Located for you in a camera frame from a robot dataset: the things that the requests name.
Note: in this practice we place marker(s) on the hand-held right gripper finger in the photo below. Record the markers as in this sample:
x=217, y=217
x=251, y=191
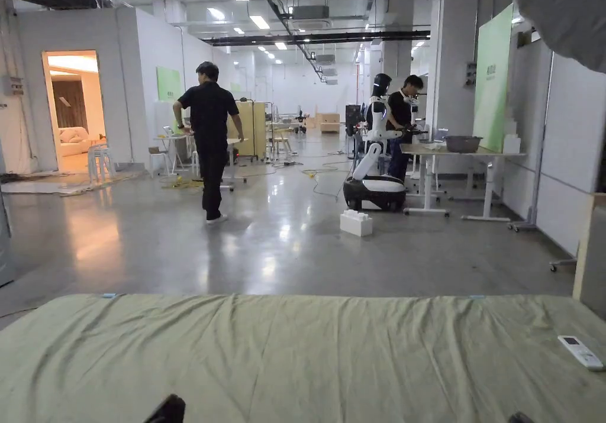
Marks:
x=521, y=418

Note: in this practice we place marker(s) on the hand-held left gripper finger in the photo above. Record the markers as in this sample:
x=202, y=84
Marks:
x=169, y=411

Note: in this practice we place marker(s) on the white remote control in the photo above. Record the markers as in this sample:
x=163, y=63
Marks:
x=580, y=353

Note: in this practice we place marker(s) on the bed with pale green sheet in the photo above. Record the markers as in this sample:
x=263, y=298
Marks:
x=303, y=356

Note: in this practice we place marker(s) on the wooden framed panel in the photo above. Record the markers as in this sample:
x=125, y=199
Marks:
x=583, y=252

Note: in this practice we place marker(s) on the white foam block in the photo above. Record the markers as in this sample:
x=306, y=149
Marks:
x=356, y=223

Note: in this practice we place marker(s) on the stack of white stools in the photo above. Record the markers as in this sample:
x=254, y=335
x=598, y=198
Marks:
x=102, y=160

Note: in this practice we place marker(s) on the white sofa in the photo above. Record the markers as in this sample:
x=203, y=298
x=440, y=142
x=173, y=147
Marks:
x=75, y=140

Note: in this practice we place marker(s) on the light wooden cabinet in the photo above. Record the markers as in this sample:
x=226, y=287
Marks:
x=253, y=129

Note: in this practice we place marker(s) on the white humanoid robot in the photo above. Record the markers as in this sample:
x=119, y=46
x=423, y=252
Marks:
x=376, y=158

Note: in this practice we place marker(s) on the wooden crate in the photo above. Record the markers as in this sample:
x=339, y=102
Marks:
x=330, y=123

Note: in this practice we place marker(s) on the grey cloth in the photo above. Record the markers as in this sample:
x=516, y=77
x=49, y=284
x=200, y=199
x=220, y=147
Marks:
x=568, y=11

